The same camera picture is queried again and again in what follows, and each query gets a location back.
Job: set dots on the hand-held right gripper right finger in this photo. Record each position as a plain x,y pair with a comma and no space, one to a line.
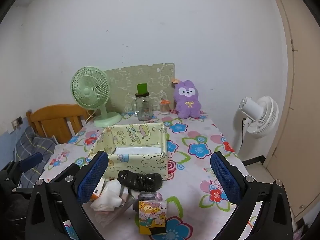
225,177

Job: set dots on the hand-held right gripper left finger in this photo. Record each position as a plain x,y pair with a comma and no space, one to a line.
93,177

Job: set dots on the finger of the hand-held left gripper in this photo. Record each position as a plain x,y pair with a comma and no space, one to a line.
31,162

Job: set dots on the orange soft pack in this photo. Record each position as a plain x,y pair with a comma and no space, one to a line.
96,192

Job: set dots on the white soft cloth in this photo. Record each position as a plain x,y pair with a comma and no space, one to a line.
107,195

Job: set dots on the cartoon print fabric storage box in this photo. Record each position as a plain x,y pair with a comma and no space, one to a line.
140,162

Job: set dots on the cartoon carton box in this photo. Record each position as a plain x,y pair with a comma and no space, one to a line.
152,215

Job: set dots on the blue plaid pillow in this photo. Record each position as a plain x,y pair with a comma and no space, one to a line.
32,145

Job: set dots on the floral tablecloth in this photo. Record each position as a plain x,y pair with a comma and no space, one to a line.
197,187

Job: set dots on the pink striped cloth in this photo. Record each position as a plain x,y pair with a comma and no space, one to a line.
112,217

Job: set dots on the wooden headboard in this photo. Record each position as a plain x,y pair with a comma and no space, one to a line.
55,120

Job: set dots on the grey cloth roll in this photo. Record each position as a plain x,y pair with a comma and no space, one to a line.
150,196

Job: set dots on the white floor fan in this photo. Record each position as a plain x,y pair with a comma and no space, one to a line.
265,115

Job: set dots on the green desk fan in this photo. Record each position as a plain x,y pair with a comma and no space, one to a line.
87,92

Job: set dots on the glass jar mug green lid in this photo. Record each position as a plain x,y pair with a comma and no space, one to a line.
143,107

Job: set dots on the purple plush bunny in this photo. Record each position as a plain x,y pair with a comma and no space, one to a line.
187,100

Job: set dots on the small jar orange lid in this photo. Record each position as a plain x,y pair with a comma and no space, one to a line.
164,107

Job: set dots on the green patterned board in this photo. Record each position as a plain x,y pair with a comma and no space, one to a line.
150,77

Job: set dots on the beige door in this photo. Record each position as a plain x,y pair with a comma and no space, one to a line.
300,80

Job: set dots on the wall socket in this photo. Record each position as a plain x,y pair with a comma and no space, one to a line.
17,122

